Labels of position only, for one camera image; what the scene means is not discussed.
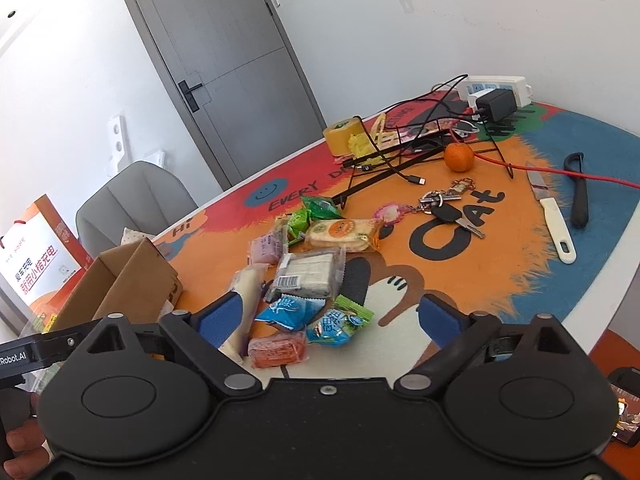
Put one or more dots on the white wall box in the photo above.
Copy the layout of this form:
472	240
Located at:
155	157

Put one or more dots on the orange fruit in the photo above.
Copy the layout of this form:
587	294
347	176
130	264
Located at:
459	157

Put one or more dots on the bunch of keys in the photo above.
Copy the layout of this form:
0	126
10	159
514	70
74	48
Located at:
450	215

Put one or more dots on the yellow tape roll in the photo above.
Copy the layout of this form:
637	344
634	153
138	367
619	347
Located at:
340	135

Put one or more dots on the clear cake packet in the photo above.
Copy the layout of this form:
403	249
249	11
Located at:
307	272

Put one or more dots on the purple snack packet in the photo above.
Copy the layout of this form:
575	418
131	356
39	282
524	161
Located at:
265	250

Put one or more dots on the blue and green snack packet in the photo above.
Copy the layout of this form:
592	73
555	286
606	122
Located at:
340	325

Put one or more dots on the black peeler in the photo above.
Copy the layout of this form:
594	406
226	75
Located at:
579	195

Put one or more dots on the flat printed snack packet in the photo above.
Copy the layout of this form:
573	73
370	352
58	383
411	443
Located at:
435	129

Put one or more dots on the grey chair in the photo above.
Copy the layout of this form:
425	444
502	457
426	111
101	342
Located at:
135	200

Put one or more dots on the white charger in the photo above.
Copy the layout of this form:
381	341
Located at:
477	97

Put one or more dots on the yellow plastic bag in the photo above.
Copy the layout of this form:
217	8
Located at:
360	144

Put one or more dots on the grey door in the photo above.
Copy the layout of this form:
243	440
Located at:
222	65

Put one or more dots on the orange snack packet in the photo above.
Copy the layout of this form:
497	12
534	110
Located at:
277	350

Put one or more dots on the rice cracker packet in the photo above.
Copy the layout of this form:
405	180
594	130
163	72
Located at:
342	234

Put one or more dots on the cardboard box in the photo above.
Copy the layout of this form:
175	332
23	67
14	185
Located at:
127	285

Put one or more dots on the black mouse pad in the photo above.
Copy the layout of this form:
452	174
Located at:
435	110

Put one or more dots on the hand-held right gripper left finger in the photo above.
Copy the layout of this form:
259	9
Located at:
220	319

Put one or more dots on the person's left hand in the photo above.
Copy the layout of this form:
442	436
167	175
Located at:
25	447

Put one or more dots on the white wall socket panel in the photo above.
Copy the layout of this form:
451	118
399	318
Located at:
119	137

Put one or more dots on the dotted cushion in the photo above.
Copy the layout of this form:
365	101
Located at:
137	236

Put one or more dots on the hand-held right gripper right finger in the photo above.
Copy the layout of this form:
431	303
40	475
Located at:
441	321

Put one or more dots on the green and yellow snack packet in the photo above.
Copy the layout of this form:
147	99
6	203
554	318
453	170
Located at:
295	225

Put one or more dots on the white power strip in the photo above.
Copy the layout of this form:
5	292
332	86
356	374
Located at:
520	85

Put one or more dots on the orange and white paper bag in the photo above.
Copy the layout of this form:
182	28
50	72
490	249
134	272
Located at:
37	255

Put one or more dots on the long white snack packet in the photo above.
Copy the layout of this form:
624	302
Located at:
247	285

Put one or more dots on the black phone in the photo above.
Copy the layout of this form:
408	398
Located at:
626	405

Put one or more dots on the black charger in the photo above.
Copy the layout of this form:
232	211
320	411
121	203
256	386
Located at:
496	104

